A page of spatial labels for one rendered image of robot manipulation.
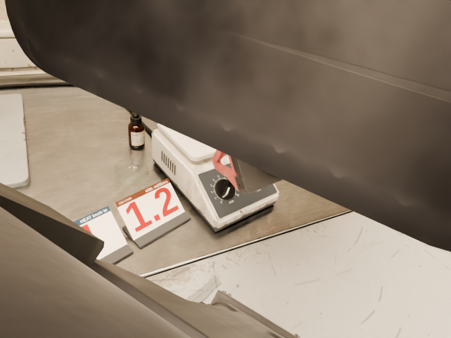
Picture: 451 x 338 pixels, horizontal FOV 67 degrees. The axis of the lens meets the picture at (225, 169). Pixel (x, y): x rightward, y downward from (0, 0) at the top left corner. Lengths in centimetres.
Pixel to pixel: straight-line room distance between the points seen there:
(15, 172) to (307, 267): 47
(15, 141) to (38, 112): 12
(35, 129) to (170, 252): 39
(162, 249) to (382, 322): 30
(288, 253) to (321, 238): 7
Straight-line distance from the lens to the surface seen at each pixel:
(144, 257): 48
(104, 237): 48
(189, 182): 51
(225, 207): 50
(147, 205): 50
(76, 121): 75
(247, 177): 33
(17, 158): 65
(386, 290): 54
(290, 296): 47
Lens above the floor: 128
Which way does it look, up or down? 38 degrees down
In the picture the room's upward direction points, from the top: 10 degrees clockwise
